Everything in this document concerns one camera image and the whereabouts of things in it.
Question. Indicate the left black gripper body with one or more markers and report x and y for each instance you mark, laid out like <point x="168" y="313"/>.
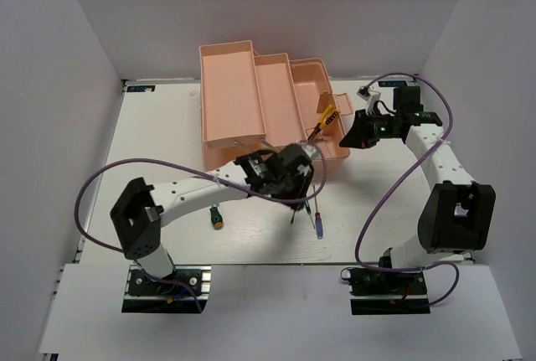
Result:
<point x="292" y="185"/>

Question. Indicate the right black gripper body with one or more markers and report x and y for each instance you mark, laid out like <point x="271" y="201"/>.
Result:
<point x="377" y="127"/>

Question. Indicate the blue red screwdriver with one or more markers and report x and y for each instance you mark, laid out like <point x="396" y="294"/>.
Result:
<point x="318" y="218"/>

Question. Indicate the yellow black pliers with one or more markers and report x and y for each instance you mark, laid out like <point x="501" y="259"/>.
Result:
<point x="326" y="118"/>

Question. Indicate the pink plastic toolbox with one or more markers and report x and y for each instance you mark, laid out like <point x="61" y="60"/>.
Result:
<point x="252" y="101"/>

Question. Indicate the green orange stubby screwdriver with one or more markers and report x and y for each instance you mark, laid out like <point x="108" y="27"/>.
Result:
<point x="216" y="218"/>

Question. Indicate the dark green stubby screwdriver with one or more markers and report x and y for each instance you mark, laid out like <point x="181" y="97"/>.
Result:
<point x="298" y="208"/>

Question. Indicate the black green precision screwdriver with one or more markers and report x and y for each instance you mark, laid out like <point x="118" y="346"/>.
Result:
<point x="309" y="213"/>

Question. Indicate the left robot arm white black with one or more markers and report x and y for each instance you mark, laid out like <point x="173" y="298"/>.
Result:
<point x="143" y="209"/>

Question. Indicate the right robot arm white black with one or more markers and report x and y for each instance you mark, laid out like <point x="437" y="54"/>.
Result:
<point x="457" y="215"/>

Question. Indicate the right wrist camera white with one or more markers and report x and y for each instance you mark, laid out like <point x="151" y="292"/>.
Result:
<point x="371" y="97"/>

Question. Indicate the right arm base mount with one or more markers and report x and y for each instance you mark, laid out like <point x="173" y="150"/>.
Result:
<point x="375" y="293"/>

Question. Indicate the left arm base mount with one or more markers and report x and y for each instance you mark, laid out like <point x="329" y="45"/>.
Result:
<point x="143" y="295"/>

